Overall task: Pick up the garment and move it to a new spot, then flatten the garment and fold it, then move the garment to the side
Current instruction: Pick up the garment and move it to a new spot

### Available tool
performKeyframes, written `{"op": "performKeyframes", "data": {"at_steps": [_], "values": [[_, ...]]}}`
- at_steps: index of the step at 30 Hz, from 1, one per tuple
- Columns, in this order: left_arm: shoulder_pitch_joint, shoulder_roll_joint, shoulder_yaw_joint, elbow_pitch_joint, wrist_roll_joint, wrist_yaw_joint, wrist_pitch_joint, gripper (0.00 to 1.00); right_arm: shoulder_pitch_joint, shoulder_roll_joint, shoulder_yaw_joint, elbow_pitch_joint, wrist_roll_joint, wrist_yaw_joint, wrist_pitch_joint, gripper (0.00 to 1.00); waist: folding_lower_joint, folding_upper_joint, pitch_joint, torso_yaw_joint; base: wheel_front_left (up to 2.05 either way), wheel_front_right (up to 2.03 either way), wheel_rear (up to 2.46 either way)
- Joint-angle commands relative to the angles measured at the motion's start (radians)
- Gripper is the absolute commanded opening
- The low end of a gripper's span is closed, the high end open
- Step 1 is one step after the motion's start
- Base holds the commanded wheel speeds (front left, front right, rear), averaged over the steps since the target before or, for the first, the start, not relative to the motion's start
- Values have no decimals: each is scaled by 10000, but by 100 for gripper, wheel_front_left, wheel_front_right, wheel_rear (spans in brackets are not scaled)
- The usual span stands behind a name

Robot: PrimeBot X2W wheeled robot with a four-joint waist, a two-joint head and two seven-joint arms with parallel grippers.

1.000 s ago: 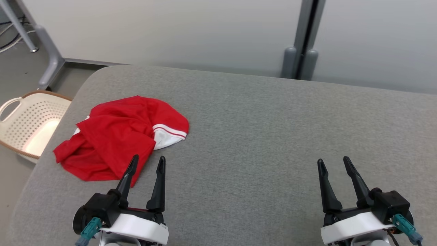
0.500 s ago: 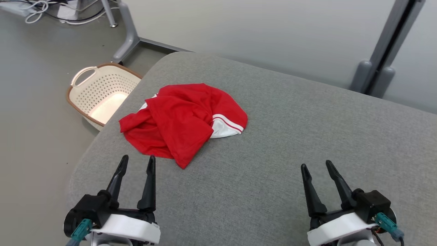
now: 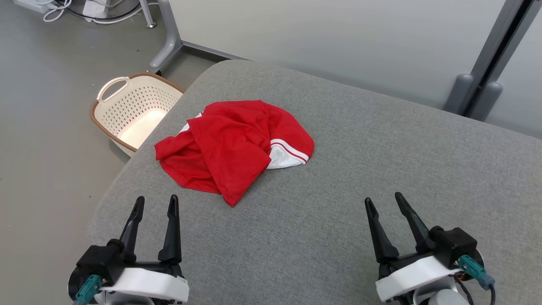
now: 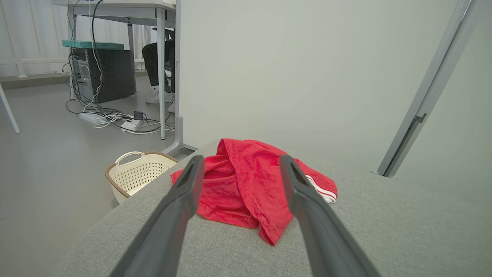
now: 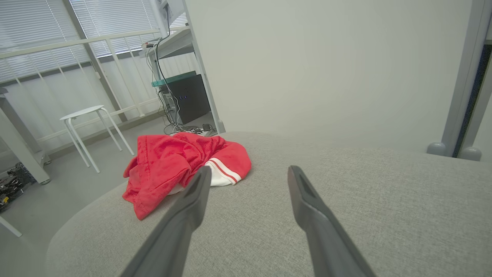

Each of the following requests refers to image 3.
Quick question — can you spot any white floor cable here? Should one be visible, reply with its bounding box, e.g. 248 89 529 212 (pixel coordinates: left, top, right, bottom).
41 0 73 23

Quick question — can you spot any cream perforated laundry basket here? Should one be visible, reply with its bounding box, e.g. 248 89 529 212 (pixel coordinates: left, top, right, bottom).
90 72 186 158

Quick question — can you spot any thin grey metal leg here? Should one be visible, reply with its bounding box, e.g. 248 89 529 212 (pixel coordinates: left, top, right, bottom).
140 0 157 28

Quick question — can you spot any grey metal table leg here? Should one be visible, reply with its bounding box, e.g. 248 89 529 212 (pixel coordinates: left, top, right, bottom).
148 0 248 73

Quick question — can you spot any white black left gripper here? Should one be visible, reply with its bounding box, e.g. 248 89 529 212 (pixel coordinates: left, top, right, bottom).
95 194 190 305

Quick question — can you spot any white power adapter box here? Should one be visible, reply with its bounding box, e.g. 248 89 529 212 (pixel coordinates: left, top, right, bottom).
83 0 113 18

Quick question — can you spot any right camera cable teal plug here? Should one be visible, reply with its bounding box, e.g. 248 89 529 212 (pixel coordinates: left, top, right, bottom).
456 254 497 305

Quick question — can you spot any black floor cable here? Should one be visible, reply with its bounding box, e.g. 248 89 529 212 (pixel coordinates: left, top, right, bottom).
64 0 142 22

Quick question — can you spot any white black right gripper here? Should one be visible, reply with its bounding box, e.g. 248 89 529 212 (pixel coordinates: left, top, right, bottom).
365 192 462 302

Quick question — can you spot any grey partition frame post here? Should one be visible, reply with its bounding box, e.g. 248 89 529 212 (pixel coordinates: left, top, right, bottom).
464 0 542 117

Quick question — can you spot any red white basketball jersey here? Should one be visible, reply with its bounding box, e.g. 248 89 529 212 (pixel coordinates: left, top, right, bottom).
154 100 315 208

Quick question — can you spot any white power strip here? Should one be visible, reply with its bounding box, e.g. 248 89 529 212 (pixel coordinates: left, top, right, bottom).
13 0 55 13

